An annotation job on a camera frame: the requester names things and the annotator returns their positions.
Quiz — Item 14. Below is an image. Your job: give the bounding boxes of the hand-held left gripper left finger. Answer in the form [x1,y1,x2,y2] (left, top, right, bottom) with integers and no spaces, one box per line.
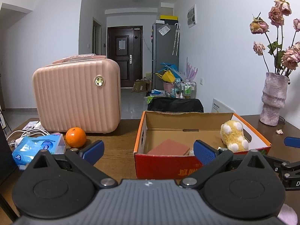
[22,140,119,189]

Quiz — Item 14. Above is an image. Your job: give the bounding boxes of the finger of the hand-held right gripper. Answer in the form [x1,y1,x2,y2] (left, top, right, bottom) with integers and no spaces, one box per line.
[284,136,300,149]
[256,153,291,171]

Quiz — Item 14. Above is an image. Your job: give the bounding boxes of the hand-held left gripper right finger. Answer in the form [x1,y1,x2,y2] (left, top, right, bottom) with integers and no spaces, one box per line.
[179,140,279,189]

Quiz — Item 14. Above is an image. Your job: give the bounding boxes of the yellow plush toy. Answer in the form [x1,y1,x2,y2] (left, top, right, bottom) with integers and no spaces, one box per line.
[220,120,250,152]

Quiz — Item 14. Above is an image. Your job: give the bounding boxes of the brown layered sponge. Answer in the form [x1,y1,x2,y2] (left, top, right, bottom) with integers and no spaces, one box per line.
[147,139,191,156]

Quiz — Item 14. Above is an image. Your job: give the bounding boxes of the red cardboard box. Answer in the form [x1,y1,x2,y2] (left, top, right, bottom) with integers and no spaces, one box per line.
[133,111,272,180]

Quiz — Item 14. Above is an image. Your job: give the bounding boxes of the orange fruit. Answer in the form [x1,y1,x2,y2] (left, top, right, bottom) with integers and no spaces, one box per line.
[65,127,87,148]

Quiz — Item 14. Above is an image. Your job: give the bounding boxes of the person's pink clothing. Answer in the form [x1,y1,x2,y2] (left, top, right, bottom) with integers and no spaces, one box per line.
[279,204,297,225]

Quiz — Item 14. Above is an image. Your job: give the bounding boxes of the white flat panel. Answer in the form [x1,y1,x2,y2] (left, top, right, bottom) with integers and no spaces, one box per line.
[211,98,236,114]

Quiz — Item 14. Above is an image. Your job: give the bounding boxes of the pink textured vase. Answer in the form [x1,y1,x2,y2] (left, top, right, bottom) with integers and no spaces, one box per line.
[259,72,288,126]

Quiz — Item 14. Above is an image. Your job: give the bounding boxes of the black chair backrest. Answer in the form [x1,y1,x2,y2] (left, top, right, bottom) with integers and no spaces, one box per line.
[147,98,204,113]

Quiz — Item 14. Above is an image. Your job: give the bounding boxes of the pink ribbed suitcase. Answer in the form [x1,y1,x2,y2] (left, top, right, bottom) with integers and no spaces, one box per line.
[32,54,122,134]

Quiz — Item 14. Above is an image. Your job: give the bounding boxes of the blue tissue pack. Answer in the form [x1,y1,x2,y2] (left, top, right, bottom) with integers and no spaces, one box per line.
[12,133,66,169]

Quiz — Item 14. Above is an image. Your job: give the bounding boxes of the trolley cart with bottles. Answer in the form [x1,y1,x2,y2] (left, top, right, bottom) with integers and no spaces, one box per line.
[175,81,197,99]

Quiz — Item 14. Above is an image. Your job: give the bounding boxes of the white card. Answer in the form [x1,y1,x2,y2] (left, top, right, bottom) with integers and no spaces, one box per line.
[23,121,39,130]

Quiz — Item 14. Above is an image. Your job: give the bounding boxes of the brown cardboard floor box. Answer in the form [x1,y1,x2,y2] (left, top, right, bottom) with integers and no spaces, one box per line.
[132,80,150,93]

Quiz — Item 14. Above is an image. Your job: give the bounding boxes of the dark brown entrance door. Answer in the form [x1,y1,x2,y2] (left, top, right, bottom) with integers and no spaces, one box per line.
[107,26,143,88]

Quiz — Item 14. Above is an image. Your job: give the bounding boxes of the purple feather decoration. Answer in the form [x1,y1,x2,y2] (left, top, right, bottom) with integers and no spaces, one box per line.
[184,57,198,81]

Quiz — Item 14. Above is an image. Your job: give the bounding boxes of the yellow watering can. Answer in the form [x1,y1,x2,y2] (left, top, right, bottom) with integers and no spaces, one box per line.
[156,70,176,83]

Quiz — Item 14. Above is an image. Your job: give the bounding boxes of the dried pink rose bouquet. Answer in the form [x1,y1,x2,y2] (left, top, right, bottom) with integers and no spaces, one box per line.
[249,0,300,77]

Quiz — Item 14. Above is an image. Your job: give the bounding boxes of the black paper bag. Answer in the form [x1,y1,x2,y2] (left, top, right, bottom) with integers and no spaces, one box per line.
[0,127,18,185]

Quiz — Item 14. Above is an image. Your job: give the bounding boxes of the grey refrigerator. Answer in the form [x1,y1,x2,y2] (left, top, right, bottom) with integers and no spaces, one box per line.
[152,22,180,92]

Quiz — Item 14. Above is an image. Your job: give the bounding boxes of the dark side doorway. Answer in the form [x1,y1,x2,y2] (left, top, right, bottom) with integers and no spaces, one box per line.
[92,17,103,55]

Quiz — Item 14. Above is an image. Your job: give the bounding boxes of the hanging folded umbrella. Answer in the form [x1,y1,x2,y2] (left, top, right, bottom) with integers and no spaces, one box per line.
[172,23,180,56]

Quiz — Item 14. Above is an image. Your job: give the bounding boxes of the yellow and black box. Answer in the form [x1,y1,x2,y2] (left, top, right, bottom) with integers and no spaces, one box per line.
[160,15,179,24]

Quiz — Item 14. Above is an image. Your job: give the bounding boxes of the white charger cable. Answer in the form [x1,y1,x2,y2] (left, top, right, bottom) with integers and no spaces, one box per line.
[7,126,47,146]

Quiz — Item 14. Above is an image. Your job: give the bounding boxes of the white wall electrical panel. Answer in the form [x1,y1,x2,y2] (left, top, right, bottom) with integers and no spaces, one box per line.
[187,4,197,28]

